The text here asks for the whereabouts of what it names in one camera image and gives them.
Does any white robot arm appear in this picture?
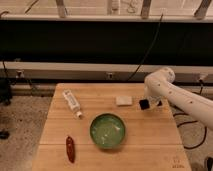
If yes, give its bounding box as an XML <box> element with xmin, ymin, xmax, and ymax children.
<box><xmin>144</xmin><ymin>67</ymin><xmax>213</xmax><ymax>130</ymax></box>

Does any white sponge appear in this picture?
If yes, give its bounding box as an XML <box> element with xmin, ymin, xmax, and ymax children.
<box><xmin>116</xmin><ymin>96</ymin><xmax>133</xmax><ymax>106</ymax></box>

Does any wooden table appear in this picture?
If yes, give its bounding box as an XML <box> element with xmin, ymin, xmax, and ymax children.
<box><xmin>32</xmin><ymin>83</ymin><xmax>191</xmax><ymax>171</ymax></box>

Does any green bowl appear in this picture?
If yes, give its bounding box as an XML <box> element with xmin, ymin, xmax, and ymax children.
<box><xmin>89</xmin><ymin>113</ymin><xmax>126</xmax><ymax>149</ymax></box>

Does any white plastic bottle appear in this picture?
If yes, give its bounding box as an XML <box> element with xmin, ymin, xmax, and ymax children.
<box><xmin>63</xmin><ymin>90</ymin><xmax>82</xmax><ymax>118</ymax></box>

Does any red chili pepper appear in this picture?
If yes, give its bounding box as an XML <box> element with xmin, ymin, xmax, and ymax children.
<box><xmin>66</xmin><ymin>136</ymin><xmax>75</xmax><ymax>163</ymax></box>

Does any black object at left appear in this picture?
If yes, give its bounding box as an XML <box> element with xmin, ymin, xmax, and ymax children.
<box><xmin>0</xmin><ymin>79</ymin><xmax>12</xmax><ymax>105</ymax></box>

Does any black cable on floor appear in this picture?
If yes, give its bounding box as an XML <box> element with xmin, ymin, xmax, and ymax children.
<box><xmin>172</xmin><ymin>112</ymin><xmax>208</xmax><ymax>150</ymax></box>

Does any black hanging cable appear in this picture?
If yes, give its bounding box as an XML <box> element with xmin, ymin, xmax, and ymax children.
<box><xmin>126</xmin><ymin>13</ymin><xmax>164</xmax><ymax>83</ymax></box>

